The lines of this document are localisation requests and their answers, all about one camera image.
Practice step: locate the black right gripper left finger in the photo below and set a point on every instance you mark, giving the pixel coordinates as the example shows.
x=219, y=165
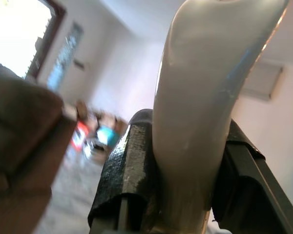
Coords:
x=127, y=170

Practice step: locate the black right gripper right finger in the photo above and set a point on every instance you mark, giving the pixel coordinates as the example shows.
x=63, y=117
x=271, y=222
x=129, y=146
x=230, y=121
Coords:
x=246, y=190

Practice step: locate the teal object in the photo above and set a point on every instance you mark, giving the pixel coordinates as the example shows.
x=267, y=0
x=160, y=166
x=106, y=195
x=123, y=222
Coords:
x=108, y=136

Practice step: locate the red object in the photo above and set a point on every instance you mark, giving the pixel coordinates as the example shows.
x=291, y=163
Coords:
x=79, y=135

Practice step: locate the brown fabric sofa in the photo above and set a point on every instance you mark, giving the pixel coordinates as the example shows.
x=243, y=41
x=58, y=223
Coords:
x=19, y=136

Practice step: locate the wooden-framed window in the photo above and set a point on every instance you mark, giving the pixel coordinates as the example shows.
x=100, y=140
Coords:
x=17, y=31

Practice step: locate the white wall air conditioner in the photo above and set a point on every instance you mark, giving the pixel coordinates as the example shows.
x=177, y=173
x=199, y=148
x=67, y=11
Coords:
x=261, y=80

